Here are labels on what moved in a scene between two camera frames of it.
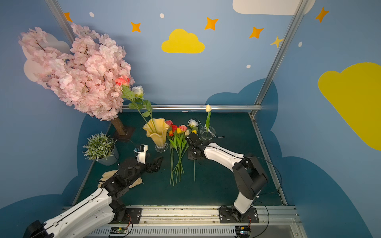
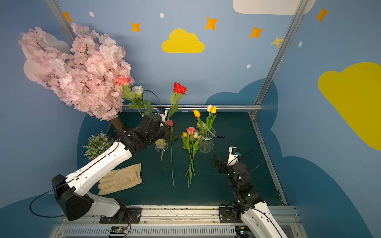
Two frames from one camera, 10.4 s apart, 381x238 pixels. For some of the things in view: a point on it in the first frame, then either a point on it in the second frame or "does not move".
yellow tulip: (194, 132) to (214, 109)
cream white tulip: (208, 109) does not move
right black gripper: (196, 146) to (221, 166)
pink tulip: (182, 128) to (187, 141)
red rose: (174, 128) to (178, 90)
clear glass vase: (207, 133) does not move
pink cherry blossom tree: (85, 76) does not move
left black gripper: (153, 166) to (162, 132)
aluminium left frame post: (62, 19) does not move
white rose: (138, 90) does not move
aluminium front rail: (272, 221) does not move
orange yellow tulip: (171, 134) to (197, 114)
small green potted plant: (100, 147) does not move
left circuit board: (118, 230) does not move
